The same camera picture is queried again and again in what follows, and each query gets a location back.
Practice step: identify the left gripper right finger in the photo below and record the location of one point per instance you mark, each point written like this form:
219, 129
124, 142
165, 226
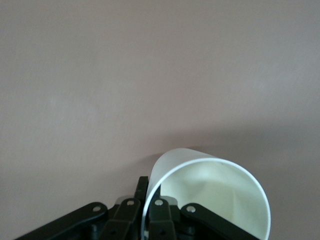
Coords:
160, 217

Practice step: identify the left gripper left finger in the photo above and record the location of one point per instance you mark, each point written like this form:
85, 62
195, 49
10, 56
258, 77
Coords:
125, 215

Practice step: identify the white plastic cup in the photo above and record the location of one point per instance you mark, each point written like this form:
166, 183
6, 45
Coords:
225, 190

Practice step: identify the brown table cover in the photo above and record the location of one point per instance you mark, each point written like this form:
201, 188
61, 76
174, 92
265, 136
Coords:
100, 75

